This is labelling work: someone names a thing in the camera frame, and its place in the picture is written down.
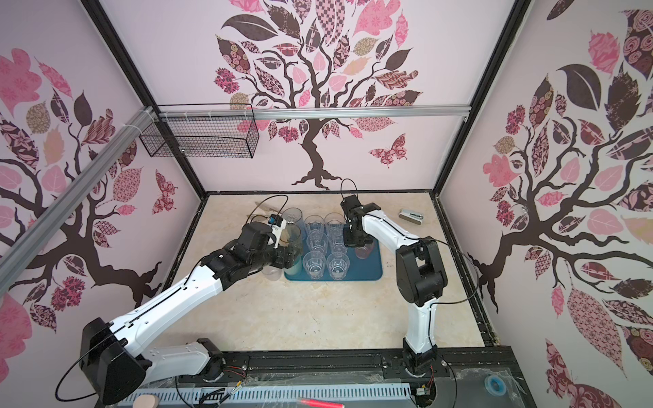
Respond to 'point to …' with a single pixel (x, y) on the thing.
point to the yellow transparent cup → (293, 232)
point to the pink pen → (321, 403)
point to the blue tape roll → (495, 385)
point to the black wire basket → (205, 130)
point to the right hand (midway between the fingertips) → (353, 241)
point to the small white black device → (411, 216)
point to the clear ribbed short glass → (334, 223)
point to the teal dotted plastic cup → (299, 272)
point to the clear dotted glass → (272, 273)
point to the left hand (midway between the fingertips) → (288, 253)
